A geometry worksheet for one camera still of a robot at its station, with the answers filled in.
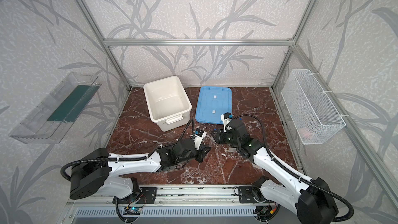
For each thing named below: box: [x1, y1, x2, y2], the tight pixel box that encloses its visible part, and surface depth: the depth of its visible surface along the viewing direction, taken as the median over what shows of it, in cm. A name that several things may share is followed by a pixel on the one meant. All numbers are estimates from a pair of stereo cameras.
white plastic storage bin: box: [143, 75, 193, 132], surface depth 101 cm
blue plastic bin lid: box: [194, 86, 233, 125], surface depth 114 cm
